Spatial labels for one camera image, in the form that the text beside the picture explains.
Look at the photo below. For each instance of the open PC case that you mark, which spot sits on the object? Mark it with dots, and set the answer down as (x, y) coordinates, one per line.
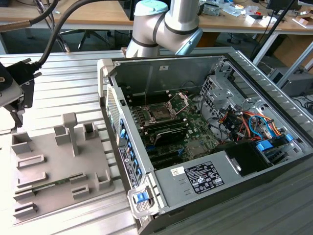
(195, 66)

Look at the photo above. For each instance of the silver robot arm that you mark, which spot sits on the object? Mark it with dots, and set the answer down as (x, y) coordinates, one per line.
(146, 29)

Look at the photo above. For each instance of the green motherboard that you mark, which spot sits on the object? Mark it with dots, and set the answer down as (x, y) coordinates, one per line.
(195, 129)

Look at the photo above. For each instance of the grey power supply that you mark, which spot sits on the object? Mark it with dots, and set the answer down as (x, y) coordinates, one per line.
(166, 191)

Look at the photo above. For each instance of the grey chipset heatsink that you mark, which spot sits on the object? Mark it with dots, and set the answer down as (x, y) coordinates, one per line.
(195, 148)

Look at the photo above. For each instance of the black monitor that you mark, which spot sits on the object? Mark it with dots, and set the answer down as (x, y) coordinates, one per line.
(127, 9)

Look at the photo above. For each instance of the black plastic shroud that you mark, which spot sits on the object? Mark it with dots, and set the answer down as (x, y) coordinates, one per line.
(168, 135)

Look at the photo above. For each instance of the grey PC tower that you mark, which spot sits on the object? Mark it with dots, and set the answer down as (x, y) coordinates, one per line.
(293, 83)

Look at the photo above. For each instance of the blue case latch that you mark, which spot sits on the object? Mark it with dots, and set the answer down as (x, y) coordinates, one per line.
(140, 197)

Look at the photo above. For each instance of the CPU socket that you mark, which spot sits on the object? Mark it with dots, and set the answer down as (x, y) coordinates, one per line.
(160, 113)

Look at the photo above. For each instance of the blue disk carrier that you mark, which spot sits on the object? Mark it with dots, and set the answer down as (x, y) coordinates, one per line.
(264, 145)

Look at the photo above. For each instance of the wooden desk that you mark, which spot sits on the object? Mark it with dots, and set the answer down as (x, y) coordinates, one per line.
(110, 14)

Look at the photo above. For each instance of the grey parts rack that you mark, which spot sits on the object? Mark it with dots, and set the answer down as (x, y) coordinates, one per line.
(61, 161)

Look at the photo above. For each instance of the silver metal drive cage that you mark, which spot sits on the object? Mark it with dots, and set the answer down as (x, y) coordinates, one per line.
(215, 98)

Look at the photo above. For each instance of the black stand pole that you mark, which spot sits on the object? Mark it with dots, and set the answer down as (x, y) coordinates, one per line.
(271, 29)

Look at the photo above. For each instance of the office chair base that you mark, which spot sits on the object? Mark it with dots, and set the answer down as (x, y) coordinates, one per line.
(90, 36)

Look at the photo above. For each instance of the green RAM stick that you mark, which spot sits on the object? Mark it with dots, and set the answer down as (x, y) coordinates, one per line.
(57, 182)

